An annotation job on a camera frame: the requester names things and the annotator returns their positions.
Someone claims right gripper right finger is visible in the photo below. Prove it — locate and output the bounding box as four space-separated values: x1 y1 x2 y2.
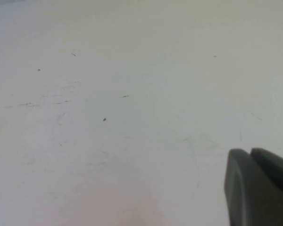
250 147 283 200

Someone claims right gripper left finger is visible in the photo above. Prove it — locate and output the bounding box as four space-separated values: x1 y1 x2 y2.
224 148 283 226

